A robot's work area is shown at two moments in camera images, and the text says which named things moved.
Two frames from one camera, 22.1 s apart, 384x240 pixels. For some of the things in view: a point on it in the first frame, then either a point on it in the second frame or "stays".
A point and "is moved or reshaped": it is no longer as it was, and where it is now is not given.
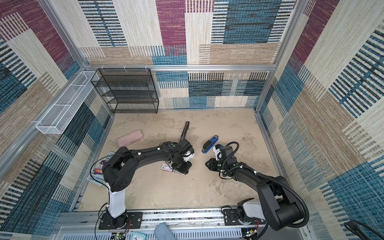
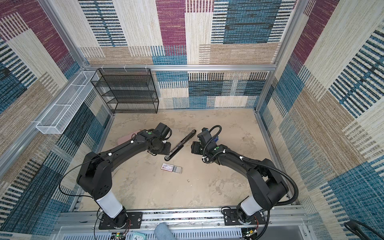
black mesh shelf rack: x=127 y=90 stays
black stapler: x=184 y=131 is moved or reshaped
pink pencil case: x=130 y=138 stays
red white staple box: x=166 y=167 stays
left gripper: x=186 y=169 -> x=168 y=149
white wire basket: x=59 y=115 stays
